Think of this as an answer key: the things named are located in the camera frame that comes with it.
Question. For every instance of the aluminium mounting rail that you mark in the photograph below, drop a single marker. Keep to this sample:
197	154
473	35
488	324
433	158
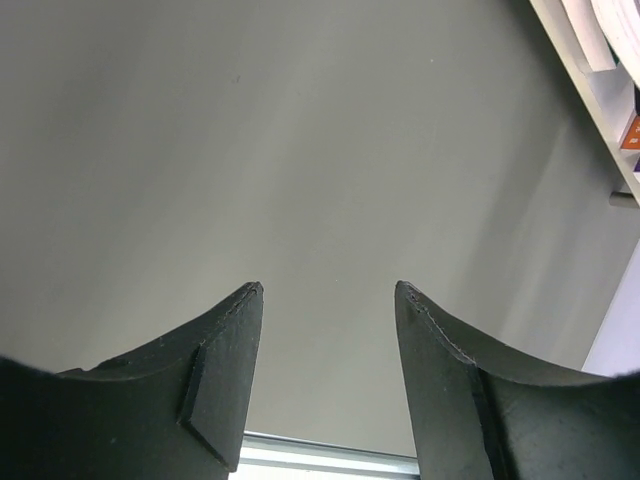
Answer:
266	456

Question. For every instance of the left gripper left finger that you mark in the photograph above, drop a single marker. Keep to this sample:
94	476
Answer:
173	408

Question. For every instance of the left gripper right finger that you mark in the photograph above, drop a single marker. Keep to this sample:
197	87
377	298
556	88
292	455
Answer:
480	409

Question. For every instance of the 78-storey treehouse orange book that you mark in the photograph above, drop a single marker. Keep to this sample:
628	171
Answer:
631	139

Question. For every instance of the white two-tier wooden shelf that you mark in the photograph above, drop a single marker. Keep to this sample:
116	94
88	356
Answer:
607	95

